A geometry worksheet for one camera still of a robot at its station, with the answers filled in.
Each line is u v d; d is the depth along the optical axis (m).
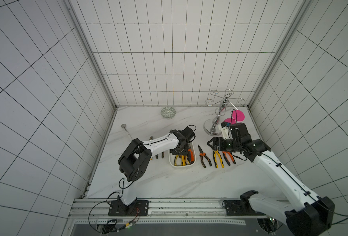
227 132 0.66
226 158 0.90
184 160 0.87
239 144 0.57
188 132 0.73
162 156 0.90
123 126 1.07
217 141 0.67
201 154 0.92
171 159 0.89
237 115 0.81
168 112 1.14
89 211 0.67
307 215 0.36
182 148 0.78
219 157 0.90
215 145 0.68
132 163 0.49
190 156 0.86
